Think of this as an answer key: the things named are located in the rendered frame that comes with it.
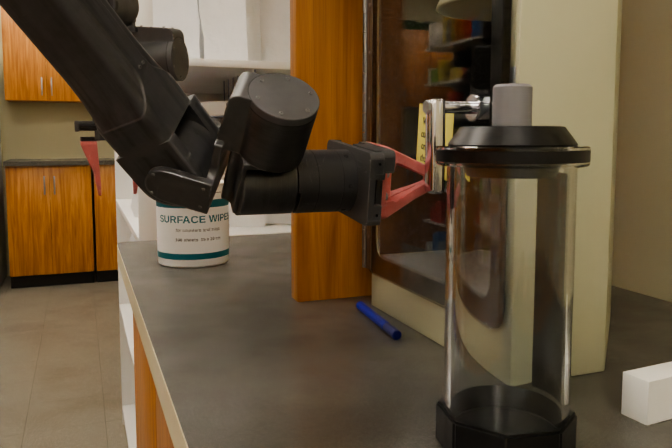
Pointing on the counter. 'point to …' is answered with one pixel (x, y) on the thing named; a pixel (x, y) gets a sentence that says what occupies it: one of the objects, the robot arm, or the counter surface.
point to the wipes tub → (193, 234)
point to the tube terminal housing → (545, 3)
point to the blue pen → (379, 320)
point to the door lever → (435, 126)
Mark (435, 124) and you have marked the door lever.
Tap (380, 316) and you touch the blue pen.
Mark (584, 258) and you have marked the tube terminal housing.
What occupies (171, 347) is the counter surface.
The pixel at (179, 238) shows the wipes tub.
